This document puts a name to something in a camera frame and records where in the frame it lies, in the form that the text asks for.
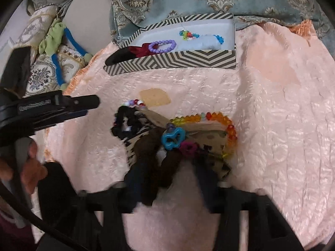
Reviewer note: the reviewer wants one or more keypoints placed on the beige sofa cushion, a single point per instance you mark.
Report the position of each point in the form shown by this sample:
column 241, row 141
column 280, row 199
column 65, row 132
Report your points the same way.
column 89, row 18

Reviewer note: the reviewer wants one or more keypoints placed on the green blue plush toy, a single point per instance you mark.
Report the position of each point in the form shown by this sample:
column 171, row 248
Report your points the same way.
column 52, row 41

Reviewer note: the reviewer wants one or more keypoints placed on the peach quilted blanket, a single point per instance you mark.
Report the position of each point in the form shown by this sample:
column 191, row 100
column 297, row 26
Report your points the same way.
column 274, row 109

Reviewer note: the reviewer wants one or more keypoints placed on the black scrunchie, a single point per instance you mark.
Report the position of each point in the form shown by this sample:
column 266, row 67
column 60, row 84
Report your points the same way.
column 120, row 130
column 117, row 56

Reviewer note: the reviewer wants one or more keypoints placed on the striped cardboard box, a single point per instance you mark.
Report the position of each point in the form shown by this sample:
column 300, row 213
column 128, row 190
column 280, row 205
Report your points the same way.
column 183, row 57

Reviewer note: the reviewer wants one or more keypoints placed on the person's left hand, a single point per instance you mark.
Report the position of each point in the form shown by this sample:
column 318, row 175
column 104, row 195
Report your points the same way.
column 34, row 172

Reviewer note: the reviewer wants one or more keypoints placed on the grey ornate cushion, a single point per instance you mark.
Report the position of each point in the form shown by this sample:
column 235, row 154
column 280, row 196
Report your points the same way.
column 39, row 23

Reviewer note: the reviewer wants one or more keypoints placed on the brown scrunchie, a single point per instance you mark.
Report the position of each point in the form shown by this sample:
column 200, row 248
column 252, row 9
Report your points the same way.
column 149, row 146

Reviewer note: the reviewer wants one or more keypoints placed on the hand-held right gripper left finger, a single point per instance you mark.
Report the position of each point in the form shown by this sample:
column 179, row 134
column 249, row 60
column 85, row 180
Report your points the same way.
column 134, row 185

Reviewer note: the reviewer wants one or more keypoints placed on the leopard print scrunchie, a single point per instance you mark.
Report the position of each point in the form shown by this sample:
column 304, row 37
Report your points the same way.
column 222, row 171

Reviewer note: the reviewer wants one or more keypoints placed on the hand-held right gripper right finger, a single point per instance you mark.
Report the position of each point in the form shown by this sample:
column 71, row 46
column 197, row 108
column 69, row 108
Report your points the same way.
column 208, row 185

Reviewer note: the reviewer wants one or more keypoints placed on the red scrunchie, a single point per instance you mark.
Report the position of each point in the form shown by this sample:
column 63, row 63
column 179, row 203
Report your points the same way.
column 140, row 51

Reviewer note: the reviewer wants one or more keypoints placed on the floral ornate cushion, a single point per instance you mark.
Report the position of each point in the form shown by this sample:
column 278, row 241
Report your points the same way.
column 39, row 78

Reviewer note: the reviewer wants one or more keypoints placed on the light blue fluffy scrunchie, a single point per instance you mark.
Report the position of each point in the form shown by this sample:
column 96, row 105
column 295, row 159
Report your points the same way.
column 204, row 43

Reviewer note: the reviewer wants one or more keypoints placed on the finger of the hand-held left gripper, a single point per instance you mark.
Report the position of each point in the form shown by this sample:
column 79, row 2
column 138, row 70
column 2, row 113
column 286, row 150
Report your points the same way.
column 78, row 102
column 62, row 116

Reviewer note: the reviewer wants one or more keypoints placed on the tan card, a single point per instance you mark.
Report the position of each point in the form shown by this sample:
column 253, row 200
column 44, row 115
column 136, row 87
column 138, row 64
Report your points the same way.
column 154, row 97

